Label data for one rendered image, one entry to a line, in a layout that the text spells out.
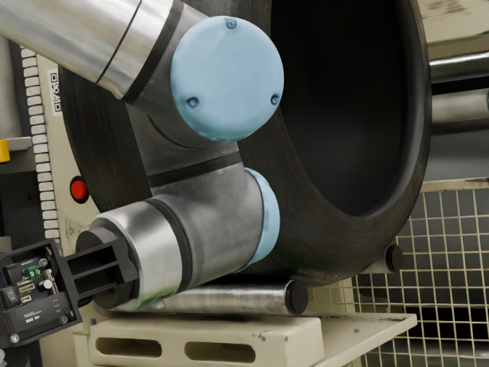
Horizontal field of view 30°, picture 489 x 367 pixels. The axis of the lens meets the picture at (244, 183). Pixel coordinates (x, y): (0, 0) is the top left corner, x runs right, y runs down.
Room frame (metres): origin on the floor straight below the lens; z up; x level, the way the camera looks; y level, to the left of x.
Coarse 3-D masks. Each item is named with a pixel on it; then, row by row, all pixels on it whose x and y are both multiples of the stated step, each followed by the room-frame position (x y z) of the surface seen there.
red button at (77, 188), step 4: (72, 184) 1.47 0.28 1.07; (76, 184) 1.46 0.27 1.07; (80, 184) 1.45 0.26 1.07; (84, 184) 1.46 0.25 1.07; (72, 188) 1.47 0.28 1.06; (76, 188) 1.46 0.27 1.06; (80, 188) 1.45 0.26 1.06; (84, 188) 1.45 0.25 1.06; (72, 192) 1.47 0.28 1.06; (76, 192) 1.46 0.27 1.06; (80, 192) 1.46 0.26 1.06; (84, 192) 1.45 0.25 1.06; (76, 196) 1.46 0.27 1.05; (80, 196) 1.46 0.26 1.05; (84, 196) 1.46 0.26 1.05
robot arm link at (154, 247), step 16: (128, 208) 0.79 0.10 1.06; (144, 208) 0.79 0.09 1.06; (96, 224) 0.80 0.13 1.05; (112, 224) 0.78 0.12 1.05; (128, 224) 0.77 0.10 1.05; (144, 224) 0.78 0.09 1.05; (160, 224) 0.78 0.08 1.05; (128, 240) 0.76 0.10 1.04; (144, 240) 0.77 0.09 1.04; (160, 240) 0.77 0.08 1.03; (176, 240) 0.78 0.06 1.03; (128, 256) 0.77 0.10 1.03; (144, 256) 0.76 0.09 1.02; (160, 256) 0.77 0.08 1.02; (176, 256) 0.78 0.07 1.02; (144, 272) 0.76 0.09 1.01; (160, 272) 0.77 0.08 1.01; (176, 272) 0.78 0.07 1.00; (144, 288) 0.76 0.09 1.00; (160, 288) 0.78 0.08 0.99; (176, 288) 0.80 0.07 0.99; (128, 304) 0.79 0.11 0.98; (144, 304) 0.78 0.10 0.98; (160, 304) 0.80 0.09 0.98
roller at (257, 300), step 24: (192, 288) 1.25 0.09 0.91; (216, 288) 1.22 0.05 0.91; (240, 288) 1.20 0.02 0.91; (264, 288) 1.17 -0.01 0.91; (288, 288) 1.15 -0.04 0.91; (192, 312) 1.26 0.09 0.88; (216, 312) 1.23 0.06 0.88; (240, 312) 1.20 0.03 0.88; (264, 312) 1.18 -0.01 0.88; (288, 312) 1.16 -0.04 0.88
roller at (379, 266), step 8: (392, 248) 1.38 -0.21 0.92; (400, 248) 1.40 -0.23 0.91; (384, 256) 1.38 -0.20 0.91; (392, 256) 1.38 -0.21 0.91; (400, 256) 1.40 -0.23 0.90; (376, 264) 1.39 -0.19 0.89; (384, 264) 1.38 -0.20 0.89; (392, 264) 1.37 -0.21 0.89; (400, 264) 1.39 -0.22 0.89; (368, 272) 1.41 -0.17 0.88; (376, 272) 1.40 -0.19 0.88; (384, 272) 1.39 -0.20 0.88; (392, 272) 1.39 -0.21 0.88
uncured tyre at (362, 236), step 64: (192, 0) 1.05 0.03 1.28; (256, 0) 1.08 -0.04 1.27; (320, 0) 1.56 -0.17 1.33; (384, 0) 1.50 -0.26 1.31; (320, 64) 1.60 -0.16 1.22; (384, 64) 1.53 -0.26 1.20; (128, 128) 1.10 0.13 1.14; (320, 128) 1.60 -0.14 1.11; (384, 128) 1.52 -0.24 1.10; (128, 192) 1.15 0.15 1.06; (320, 192) 1.54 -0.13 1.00; (384, 192) 1.46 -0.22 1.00; (320, 256) 1.17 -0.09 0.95
